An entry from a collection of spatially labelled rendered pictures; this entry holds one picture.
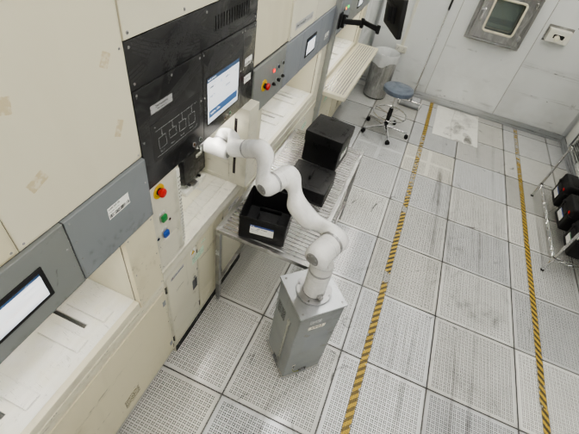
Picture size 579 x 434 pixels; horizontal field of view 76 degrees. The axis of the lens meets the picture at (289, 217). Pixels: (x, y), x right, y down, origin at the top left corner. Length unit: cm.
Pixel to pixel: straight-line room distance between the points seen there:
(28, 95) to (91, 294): 110
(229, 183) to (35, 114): 147
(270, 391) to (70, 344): 125
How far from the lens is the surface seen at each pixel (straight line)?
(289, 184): 173
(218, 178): 238
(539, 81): 614
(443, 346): 307
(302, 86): 350
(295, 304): 195
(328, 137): 265
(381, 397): 271
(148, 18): 129
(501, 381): 318
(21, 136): 106
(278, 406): 253
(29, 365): 184
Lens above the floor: 240
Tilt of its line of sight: 45 degrees down
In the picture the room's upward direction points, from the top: 11 degrees clockwise
